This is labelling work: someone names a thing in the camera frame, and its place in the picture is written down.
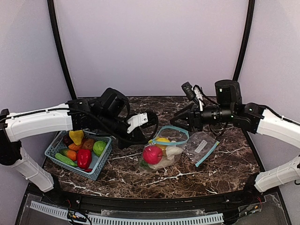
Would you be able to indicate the right black frame post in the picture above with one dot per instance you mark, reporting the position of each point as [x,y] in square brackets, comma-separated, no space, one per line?
[245,38]

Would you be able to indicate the red toy bell pepper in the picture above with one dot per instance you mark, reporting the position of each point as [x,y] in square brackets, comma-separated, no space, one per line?
[84,158]

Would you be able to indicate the orange toy carrot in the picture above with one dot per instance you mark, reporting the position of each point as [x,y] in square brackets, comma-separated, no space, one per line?
[69,153]

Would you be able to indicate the black frame post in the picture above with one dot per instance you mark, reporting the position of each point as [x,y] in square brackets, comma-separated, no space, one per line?
[59,48]
[245,38]

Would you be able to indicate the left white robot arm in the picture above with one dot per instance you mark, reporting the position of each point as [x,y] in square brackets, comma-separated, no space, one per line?
[100,113]

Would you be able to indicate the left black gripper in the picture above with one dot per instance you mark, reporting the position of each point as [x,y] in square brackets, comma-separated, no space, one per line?
[135,134]

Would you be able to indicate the small clear zip bag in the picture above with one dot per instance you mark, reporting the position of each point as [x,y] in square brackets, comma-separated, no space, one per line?
[199,146]

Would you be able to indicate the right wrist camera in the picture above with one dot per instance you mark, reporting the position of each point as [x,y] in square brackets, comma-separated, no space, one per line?
[193,94]

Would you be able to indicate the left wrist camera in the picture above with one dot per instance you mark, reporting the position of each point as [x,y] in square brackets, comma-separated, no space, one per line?
[144,120]

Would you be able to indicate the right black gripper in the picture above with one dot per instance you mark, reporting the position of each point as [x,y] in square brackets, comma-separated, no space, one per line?
[195,118]

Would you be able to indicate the dark red toy fruit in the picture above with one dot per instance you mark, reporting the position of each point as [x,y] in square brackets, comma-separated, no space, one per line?
[67,140]

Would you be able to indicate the green toy cucumber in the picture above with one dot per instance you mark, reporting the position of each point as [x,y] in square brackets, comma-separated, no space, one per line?
[65,160]

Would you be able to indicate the white slotted cable duct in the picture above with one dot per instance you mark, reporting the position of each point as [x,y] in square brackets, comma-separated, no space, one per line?
[116,217]

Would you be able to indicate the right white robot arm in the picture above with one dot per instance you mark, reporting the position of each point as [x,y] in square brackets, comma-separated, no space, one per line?
[251,117]

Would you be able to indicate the brown toy potato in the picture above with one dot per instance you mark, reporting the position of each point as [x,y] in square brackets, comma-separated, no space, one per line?
[88,144]

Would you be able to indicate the large clear zip bag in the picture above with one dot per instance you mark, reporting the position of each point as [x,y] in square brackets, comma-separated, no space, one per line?
[176,135]

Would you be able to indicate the yellow toy lemon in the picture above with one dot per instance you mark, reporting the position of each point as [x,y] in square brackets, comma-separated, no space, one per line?
[76,136]

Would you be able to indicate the light blue plastic basket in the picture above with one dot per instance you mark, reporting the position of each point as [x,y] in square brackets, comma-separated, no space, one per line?
[97,163]

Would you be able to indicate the black front frame rail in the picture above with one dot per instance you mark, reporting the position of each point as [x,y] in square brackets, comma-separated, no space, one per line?
[227,203]

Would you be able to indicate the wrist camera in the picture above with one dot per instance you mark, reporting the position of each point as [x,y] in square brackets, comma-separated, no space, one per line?
[144,120]
[193,94]

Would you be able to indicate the large red toy apple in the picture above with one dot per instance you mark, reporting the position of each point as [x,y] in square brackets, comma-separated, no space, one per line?
[152,155]

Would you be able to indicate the left black frame post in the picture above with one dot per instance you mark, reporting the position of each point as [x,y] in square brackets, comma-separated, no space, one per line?
[59,48]

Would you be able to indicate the yellow toy potato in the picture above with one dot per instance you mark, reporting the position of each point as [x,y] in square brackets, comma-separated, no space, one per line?
[162,140]

